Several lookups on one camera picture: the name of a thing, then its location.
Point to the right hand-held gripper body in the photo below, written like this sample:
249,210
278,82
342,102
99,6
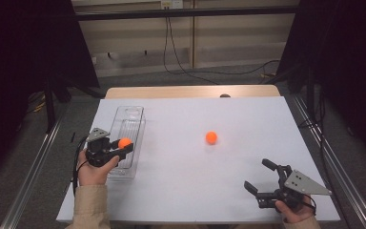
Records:
292,189

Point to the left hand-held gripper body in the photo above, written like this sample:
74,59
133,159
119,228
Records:
100,152

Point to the orange ball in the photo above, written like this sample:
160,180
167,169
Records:
124,142
211,137

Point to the clear plastic tray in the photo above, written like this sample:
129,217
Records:
130,120

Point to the person's left hand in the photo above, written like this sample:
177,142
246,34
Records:
92,173

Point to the person's right hand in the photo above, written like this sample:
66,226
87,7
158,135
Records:
294,213

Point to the white table board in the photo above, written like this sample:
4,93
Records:
235,178

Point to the small black floor piece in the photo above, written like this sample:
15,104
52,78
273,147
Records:
72,137

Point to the black metal stand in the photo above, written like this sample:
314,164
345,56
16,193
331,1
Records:
49,108

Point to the wooden table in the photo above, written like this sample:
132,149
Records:
171,91

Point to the small dark table knob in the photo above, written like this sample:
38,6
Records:
225,95

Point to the black curtain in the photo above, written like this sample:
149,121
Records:
19,63
346,63

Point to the black horizontal bar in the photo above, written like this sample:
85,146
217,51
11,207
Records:
184,12

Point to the aluminium floor rail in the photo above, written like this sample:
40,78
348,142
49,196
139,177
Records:
340,165
28,181

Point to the white wall outlet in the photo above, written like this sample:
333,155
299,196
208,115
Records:
171,4

